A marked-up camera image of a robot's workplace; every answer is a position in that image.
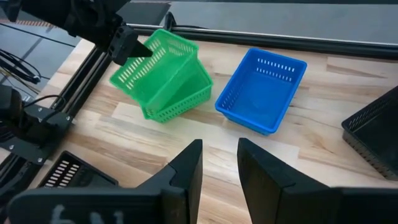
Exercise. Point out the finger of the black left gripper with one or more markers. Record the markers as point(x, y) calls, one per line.
point(124, 46)

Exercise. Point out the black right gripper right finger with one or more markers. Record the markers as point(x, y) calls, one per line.
point(295, 205)

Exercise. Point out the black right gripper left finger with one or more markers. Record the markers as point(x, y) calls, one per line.
point(124, 205)

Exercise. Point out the green slotted plastic basket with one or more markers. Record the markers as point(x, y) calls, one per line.
point(161, 74)
point(194, 93)

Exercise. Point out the black slotted plastic basket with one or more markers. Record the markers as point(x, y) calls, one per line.
point(84, 177)
point(379, 133)

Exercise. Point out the blue slotted plastic basket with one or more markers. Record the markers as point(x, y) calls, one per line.
point(261, 96)

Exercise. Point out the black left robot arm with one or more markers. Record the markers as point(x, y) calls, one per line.
point(37, 9)

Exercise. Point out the black table side rail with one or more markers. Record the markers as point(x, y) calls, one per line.
point(81, 81)

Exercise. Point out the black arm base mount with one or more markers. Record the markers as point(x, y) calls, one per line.
point(34, 127)

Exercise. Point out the black table edge rail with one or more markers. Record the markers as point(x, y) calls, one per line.
point(280, 39)

